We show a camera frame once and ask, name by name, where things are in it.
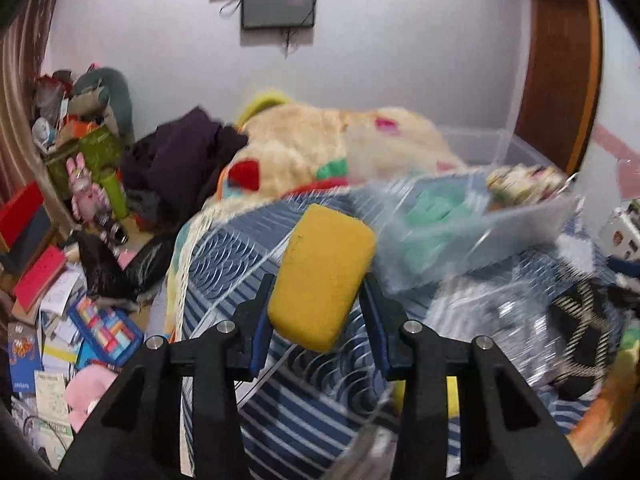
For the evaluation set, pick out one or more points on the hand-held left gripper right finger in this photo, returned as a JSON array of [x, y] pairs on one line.
[[376, 325]]

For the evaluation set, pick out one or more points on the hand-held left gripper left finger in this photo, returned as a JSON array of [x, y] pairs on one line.
[[261, 331]]

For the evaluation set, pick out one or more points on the yellow sponge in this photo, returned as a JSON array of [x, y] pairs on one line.
[[320, 280]]

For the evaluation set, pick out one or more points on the clear plastic storage bin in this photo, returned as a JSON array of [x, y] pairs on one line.
[[450, 220]]

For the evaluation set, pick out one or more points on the blue striped blanket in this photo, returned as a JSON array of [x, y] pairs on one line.
[[310, 360]]

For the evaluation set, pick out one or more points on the green cloth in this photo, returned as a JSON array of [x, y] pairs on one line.
[[435, 210]]

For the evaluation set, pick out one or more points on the blue pencil case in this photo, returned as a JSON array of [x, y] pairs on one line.
[[106, 332]]

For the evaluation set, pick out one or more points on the black bag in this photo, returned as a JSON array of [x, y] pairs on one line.
[[117, 270]]

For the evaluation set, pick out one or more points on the cream fluffy blanket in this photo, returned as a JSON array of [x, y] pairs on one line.
[[310, 150]]

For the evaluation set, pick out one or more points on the dark purple clothes pile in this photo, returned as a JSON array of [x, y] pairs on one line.
[[175, 160]]

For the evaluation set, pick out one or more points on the green bottle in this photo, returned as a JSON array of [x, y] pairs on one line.
[[114, 192]]

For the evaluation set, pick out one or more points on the black patterned cloth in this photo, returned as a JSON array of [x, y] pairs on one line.
[[582, 330]]

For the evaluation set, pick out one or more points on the pink bunny plush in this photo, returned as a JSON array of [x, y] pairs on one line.
[[86, 190]]

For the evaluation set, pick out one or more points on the red book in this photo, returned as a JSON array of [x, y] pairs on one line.
[[40, 277]]

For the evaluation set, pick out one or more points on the green cardboard box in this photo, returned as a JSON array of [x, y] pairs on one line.
[[92, 152]]

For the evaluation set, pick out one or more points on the grey stuffed toy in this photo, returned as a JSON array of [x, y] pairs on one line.
[[107, 95]]

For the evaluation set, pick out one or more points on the wooden headboard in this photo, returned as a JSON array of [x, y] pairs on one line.
[[560, 65]]

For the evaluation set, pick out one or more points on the striped curtain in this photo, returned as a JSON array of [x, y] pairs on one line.
[[25, 80]]

